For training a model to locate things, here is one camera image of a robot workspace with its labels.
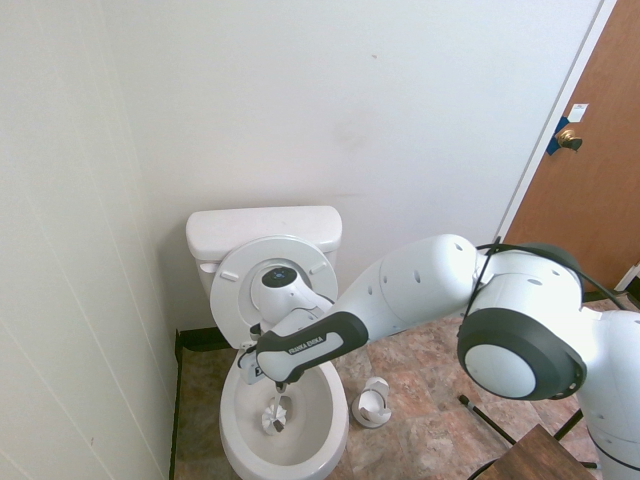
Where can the black camera tripod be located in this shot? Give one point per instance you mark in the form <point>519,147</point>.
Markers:
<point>487,421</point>

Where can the white toilet seat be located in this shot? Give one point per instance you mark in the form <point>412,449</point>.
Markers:
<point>225,305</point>

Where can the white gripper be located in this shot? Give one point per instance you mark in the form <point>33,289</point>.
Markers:
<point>250,369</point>

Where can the white paper label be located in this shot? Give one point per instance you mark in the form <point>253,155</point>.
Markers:
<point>579,112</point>

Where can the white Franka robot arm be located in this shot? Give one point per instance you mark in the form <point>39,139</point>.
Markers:
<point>425,300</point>

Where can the brown wooden door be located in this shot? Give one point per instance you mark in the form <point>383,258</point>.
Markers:
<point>590,200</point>

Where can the blue tape strip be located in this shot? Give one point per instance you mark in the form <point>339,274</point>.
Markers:
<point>554,145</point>

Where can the white door frame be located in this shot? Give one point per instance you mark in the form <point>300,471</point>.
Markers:
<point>560,115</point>

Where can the white toilet bowl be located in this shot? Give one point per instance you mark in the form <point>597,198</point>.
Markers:
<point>240,450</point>

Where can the white toilet lid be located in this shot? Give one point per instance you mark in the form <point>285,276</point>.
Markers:
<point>256,280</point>

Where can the white toilet tank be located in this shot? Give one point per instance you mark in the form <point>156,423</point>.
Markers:
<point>260,225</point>

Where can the white toilet brush holder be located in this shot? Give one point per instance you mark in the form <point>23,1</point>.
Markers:
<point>370,407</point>

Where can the white toilet brush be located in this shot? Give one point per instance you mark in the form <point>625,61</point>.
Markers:
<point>274,415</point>

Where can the brown wooden board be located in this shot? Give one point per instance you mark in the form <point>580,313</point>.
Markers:
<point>535,457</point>

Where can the brass door knob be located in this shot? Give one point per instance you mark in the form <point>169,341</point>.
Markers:
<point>567,136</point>

